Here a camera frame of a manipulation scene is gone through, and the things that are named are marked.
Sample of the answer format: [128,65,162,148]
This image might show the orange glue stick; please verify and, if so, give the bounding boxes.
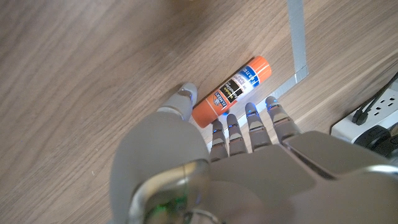
[191,55,272,129]

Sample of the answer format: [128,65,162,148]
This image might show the grey tape outline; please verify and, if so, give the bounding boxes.
[206,0,309,150]

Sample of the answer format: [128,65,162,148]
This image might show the black power plug cord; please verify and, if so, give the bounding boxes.
[351,71,398,126]

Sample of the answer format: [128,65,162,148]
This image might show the black power adapter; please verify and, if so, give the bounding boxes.
[354,125,398,159]

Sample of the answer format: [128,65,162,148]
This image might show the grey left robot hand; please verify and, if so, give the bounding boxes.
[108,82,398,224]

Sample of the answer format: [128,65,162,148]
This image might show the white power strip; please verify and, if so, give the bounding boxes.
[330,86,398,147]

